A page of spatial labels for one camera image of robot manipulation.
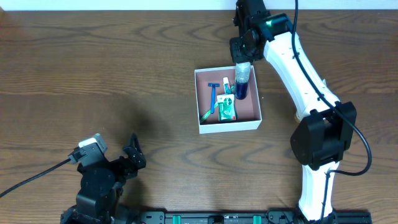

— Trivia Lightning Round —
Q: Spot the Colgate toothpaste tube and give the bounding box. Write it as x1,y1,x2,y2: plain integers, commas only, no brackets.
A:
223,77,233,95

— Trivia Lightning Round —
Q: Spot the black cable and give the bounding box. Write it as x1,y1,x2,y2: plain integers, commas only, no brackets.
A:
0,157,72,198
290,0,373,222

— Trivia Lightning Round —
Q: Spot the white leaf-print lotion tube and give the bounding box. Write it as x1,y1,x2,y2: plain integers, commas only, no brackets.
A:
295,85,328,121

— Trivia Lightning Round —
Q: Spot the black mounting rail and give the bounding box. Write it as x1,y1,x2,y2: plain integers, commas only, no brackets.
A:
136,209,373,224

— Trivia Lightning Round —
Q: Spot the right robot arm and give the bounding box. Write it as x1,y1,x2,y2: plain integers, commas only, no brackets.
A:
229,1,357,223

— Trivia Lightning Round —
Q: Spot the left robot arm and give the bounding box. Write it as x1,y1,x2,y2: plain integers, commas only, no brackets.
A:
60,133,146,224

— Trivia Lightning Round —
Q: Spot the left black cable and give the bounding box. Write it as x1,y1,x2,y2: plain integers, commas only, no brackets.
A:
0,157,72,198

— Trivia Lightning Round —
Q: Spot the right black cable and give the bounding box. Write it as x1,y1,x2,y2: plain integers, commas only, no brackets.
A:
290,0,373,222

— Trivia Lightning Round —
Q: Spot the clear pump soap bottle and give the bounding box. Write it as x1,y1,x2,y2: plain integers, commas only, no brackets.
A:
235,62,251,100

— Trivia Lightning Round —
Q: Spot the white box with pink interior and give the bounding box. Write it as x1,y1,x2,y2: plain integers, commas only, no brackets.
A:
194,66,262,134

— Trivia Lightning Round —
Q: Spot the blue disposable razor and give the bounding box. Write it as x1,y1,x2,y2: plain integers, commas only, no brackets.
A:
208,83,220,114

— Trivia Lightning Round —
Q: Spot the green white toothbrush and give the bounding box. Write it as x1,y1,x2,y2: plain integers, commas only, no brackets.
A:
199,83,236,124

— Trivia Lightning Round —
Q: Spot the green Dettol soap box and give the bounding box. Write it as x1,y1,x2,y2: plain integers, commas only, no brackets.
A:
216,94,236,122

